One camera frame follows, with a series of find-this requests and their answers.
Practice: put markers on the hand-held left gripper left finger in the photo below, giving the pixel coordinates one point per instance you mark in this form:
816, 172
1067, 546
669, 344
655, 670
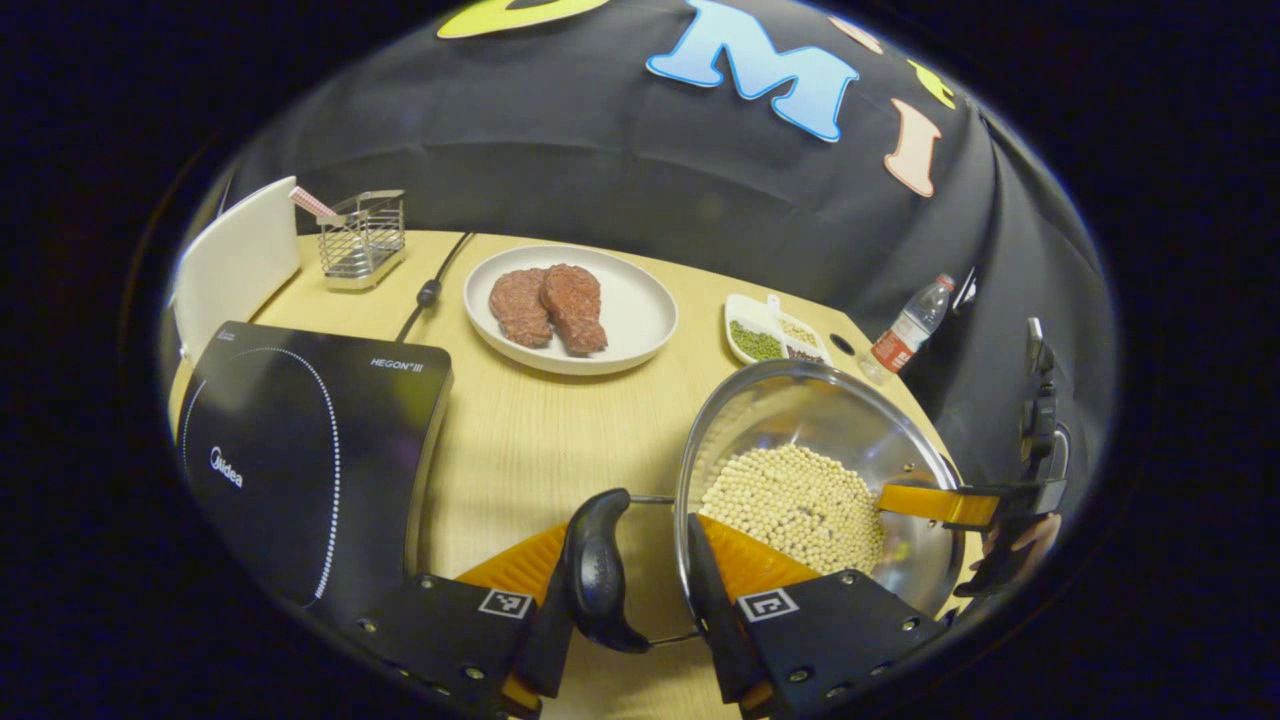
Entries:
545, 650

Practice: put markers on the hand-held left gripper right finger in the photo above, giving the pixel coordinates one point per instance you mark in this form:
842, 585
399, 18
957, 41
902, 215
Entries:
715, 630

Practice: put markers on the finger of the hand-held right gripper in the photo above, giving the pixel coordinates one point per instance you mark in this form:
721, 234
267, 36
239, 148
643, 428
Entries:
935, 503

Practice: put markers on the black induction cooktop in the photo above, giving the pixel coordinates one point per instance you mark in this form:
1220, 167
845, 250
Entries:
300, 450

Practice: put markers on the pile of yellow soybeans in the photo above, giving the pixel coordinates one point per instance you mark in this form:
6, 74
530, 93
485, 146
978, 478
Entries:
790, 500

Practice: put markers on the water bottle with red label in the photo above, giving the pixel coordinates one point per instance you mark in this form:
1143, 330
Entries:
905, 335

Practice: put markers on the pile of dark red beans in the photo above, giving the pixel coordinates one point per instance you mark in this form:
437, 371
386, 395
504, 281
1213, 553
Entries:
805, 353

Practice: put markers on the pile of pale beans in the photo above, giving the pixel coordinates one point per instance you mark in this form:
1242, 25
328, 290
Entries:
800, 331

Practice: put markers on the pile of green mung beans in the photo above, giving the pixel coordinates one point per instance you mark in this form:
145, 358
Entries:
757, 341

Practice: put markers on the white divided dish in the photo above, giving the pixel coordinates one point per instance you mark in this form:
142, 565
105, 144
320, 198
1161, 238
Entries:
750, 308

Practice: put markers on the white round plate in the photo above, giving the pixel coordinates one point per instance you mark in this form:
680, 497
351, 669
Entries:
640, 310

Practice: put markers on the small brown steak piece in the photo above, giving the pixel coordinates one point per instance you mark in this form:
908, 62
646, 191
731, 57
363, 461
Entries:
520, 310

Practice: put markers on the large brown steak piece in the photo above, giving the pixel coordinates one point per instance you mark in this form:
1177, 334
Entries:
575, 310

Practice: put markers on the white toaster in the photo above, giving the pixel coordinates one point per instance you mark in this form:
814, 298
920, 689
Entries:
240, 260

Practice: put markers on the pink striped straw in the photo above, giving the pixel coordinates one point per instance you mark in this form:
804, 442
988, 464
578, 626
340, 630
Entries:
312, 202

